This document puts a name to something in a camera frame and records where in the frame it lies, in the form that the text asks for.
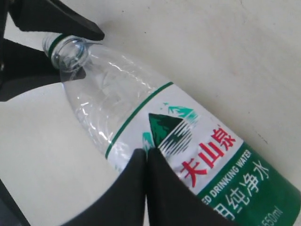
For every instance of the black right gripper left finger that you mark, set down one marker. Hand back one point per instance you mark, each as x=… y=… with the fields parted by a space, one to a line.
x=123 y=204

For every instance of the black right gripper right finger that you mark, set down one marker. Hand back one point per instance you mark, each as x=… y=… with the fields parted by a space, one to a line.
x=170 y=202

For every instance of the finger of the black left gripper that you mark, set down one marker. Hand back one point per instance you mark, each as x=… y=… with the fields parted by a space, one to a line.
x=23 y=69
x=52 y=16

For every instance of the clear plastic water bottle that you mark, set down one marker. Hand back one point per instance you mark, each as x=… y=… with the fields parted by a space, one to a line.
x=124 y=105

